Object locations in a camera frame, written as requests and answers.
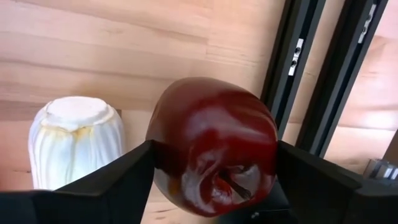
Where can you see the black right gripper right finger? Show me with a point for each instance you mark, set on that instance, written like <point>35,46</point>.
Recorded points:
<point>326,199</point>

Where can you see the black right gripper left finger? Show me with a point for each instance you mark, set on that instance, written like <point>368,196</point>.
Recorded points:
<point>93,205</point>

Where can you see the black aluminium table frame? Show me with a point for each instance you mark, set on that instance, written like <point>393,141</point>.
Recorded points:
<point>276,93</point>

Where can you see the dark red apple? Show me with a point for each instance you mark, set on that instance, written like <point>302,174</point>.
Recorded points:
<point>211,124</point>

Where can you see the silver frame bracket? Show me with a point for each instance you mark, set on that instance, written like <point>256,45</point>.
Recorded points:
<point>367,23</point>
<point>295,57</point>

